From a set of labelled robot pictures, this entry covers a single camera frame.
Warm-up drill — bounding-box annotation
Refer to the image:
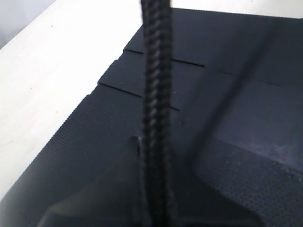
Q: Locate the black plastic carrying case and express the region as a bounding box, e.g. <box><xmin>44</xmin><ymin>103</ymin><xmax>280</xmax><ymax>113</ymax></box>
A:
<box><xmin>0</xmin><ymin>7</ymin><xmax>303</xmax><ymax>227</ymax></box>

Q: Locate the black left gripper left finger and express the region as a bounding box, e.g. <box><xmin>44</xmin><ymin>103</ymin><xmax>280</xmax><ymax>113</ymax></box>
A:
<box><xmin>38</xmin><ymin>184</ymin><xmax>146</xmax><ymax>227</ymax></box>

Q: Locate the black braided rope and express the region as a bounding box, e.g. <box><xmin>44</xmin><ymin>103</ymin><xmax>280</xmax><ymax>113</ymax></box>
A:
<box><xmin>138</xmin><ymin>0</ymin><xmax>177</xmax><ymax>227</ymax></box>

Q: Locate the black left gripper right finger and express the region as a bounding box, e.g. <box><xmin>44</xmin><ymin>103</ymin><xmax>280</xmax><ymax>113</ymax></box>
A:
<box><xmin>173</xmin><ymin>175</ymin><xmax>260</xmax><ymax>227</ymax></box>

